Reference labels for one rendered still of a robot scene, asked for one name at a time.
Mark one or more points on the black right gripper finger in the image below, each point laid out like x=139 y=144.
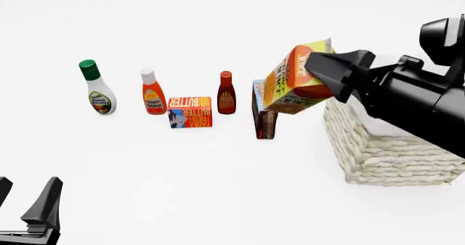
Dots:
x=339 y=70

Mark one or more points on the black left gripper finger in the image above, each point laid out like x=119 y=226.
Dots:
x=3 y=187
x=45 y=209

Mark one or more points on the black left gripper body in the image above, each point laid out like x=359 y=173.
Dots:
x=32 y=236

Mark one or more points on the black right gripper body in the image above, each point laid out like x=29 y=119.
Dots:
x=392 y=89

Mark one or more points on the orange juice carton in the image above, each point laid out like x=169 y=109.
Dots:
x=287 y=84

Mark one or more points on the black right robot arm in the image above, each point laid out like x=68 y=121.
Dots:
x=443 y=114

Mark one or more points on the white woven basket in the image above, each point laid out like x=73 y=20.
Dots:
x=381 y=160

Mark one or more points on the chocolate pudding box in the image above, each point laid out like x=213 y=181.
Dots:
x=263 y=125

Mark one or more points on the dark red BBQ sauce bottle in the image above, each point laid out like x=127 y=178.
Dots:
x=226 y=97

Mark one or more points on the ranch dressing bottle green cap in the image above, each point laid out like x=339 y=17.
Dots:
x=100 y=97

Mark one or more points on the red butter box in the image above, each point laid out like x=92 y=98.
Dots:
x=190 y=114

